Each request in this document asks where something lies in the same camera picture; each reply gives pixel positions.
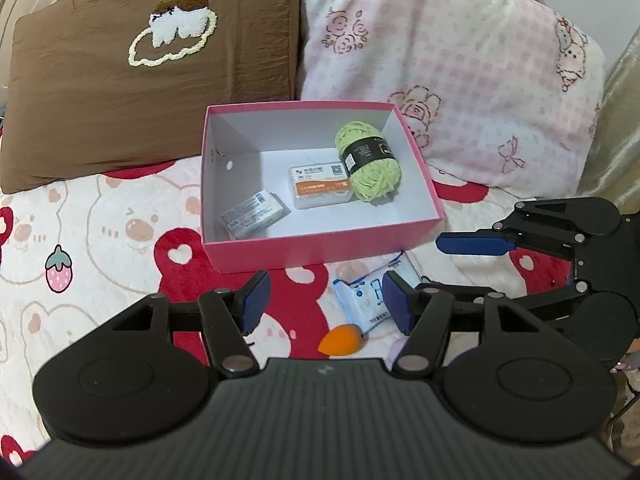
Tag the small white carton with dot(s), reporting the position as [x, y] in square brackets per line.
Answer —
[252, 215]

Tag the purple plush bear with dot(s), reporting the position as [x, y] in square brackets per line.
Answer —
[395, 349]

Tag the green yarn ball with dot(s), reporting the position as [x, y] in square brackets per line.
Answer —
[372, 175]

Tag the pink checked pillow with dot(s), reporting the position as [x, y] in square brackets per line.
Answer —
[450, 60]

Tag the bear printed blanket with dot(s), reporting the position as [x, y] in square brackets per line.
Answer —
[100, 240]

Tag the orange white small box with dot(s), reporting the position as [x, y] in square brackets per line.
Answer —
[320, 187]

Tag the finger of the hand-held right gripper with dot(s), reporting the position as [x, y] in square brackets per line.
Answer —
[475, 243]
[550, 302]

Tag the brown embroidered pillow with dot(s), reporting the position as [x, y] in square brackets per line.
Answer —
[100, 110]

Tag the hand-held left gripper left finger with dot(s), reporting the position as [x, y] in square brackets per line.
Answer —
[255, 301]

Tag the pink cardboard box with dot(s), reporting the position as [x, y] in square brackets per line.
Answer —
[300, 240]

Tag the beige satin cloth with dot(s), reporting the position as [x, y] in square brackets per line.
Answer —
[617, 125]

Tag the orange makeup sponge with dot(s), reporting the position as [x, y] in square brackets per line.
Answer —
[340, 340]

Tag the white blue tissue packet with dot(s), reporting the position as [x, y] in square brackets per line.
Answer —
[367, 295]

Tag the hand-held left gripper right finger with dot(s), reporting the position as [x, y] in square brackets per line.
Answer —
[397, 302]

